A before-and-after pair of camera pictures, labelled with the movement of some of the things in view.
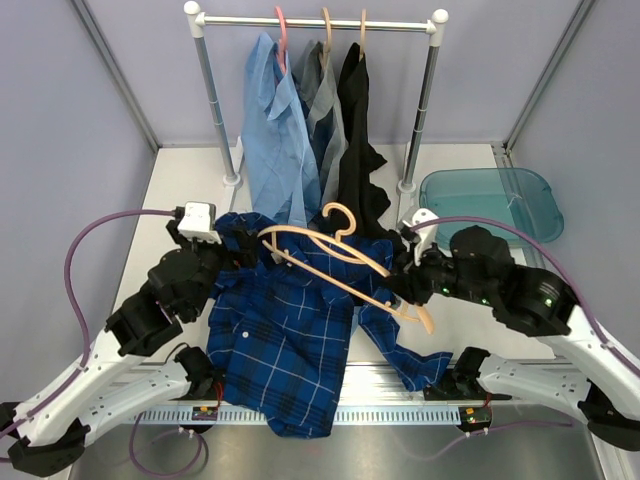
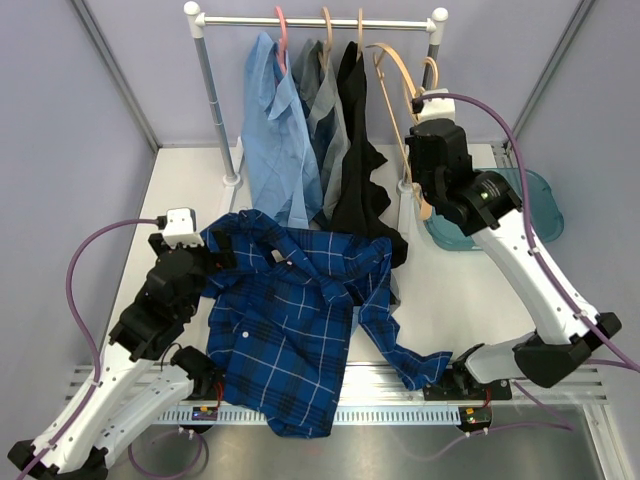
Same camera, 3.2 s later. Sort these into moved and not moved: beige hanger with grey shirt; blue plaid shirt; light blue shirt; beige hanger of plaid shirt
Moved: beige hanger of plaid shirt
Not moved: beige hanger with grey shirt; blue plaid shirt; light blue shirt
